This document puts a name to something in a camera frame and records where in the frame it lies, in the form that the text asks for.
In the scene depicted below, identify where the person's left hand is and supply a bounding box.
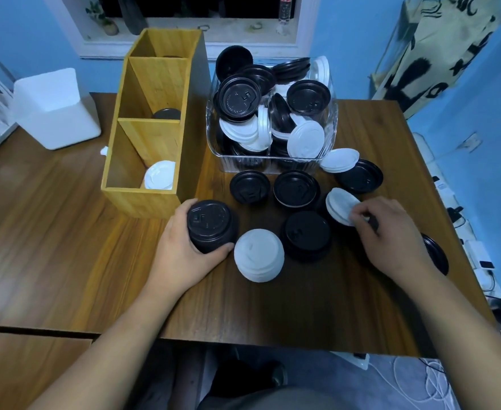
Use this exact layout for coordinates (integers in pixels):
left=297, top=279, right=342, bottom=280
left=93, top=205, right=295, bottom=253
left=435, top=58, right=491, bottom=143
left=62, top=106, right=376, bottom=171
left=147, top=198, right=236, bottom=298

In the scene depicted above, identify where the person's right hand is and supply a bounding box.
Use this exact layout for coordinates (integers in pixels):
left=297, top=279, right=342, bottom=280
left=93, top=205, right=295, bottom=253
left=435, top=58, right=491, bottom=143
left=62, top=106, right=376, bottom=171
left=349, top=196, right=442, bottom=290

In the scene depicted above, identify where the wooden three-compartment organizer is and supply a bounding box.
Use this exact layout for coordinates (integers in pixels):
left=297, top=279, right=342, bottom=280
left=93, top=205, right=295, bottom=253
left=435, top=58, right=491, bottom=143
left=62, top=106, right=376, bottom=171
left=101, top=27, right=213, bottom=219

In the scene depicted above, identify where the white domed cup lid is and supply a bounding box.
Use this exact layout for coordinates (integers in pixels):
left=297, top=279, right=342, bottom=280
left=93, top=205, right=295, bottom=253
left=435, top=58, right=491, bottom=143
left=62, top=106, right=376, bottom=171
left=233, top=228, right=285, bottom=283

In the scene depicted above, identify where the short stack of black lids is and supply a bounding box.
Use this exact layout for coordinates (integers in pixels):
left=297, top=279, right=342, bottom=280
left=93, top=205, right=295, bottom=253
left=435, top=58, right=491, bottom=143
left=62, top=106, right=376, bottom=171
left=283, top=210, right=331, bottom=252

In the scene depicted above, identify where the pile of black and white cup lids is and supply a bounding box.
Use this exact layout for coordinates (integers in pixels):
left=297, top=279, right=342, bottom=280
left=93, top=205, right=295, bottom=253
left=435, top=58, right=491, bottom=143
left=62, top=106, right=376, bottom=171
left=207, top=45, right=450, bottom=277

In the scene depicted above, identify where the person's left forearm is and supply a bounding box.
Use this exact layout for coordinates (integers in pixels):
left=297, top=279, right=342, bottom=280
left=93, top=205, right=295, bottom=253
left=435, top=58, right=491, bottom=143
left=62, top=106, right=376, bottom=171
left=28, top=281, right=191, bottom=410

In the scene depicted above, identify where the person's right forearm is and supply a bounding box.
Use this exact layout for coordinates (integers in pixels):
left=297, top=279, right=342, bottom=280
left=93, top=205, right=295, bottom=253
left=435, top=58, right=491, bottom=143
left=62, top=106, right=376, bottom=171
left=404, top=268, right=501, bottom=410

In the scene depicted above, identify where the white foam box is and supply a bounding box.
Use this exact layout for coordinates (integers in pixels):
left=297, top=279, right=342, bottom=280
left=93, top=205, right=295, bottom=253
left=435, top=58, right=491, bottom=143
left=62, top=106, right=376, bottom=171
left=9, top=68, right=102, bottom=151

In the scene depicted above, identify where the white power adapter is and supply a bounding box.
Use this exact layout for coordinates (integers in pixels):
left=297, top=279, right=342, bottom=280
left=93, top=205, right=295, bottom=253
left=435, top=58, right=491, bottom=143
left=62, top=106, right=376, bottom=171
left=331, top=351, right=371, bottom=371

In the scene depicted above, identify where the clear plastic container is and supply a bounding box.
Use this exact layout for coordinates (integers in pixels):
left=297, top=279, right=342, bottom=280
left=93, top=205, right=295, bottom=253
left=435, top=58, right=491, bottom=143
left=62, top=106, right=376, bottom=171
left=205, top=59, right=340, bottom=174

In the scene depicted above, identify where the dark shoe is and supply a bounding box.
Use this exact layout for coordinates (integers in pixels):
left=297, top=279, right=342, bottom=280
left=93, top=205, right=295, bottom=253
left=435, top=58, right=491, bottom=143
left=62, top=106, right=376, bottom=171
left=271, top=362, right=289, bottom=387

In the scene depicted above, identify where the grey shirt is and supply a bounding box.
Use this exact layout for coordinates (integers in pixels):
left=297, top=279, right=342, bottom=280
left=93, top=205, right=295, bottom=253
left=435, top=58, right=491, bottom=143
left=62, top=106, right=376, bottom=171
left=197, top=386, right=353, bottom=410

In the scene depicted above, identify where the cream tote bag black print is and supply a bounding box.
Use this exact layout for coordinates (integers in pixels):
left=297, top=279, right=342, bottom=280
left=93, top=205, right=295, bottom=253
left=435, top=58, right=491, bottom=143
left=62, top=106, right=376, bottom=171
left=372, top=0, right=501, bottom=120

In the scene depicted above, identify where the small potted plant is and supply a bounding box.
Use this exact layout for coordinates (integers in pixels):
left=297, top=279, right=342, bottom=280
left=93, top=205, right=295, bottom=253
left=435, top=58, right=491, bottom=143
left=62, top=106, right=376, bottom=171
left=85, top=0, right=120, bottom=37

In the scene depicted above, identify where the dark glass vase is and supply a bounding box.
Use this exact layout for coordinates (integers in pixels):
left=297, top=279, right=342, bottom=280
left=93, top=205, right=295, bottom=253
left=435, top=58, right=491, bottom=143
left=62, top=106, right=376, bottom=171
left=115, top=0, right=148, bottom=35

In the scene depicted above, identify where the clear plastic water bottle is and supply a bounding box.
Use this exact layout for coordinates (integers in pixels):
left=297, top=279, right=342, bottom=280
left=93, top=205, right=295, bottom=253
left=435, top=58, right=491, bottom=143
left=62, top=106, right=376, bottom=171
left=278, top=0, right=296, bottom=24

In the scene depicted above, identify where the white wall socket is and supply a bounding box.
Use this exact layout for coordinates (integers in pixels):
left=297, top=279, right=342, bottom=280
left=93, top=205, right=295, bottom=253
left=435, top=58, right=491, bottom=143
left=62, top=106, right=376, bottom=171
left=457, top=133, right=483, bottom=153

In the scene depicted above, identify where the white cable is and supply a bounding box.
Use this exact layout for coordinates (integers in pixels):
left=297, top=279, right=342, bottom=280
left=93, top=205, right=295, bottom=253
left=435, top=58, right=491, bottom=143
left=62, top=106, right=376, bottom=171
left=368, top=356, right=461, bottom=404

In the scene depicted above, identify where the white window frame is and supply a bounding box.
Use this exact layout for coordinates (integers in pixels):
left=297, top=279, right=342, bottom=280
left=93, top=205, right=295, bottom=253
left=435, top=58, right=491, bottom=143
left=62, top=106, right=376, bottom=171
left=41, top=0, right=322, bottom=60

